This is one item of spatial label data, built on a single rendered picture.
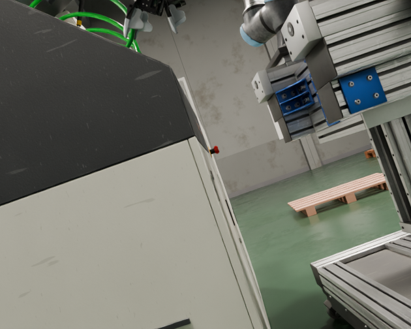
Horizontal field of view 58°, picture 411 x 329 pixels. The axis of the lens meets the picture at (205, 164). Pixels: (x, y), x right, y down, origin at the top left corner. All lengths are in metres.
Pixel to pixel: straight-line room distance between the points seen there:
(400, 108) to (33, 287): 0.97
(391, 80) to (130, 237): 0.69
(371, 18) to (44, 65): 0.73
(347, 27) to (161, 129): 0.47
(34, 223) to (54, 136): 0.20
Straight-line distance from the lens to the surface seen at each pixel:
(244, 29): 1.60
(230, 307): 0.83
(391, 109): 1.06
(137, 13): 1.22
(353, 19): 0.93
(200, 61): 10.56
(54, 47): 0.91
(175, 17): 1.35
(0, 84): 0.95
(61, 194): 0.86
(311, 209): 3.88
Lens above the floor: 0.69
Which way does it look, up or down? 2 degrees up
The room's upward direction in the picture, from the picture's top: 19 degrees counter-clockwise
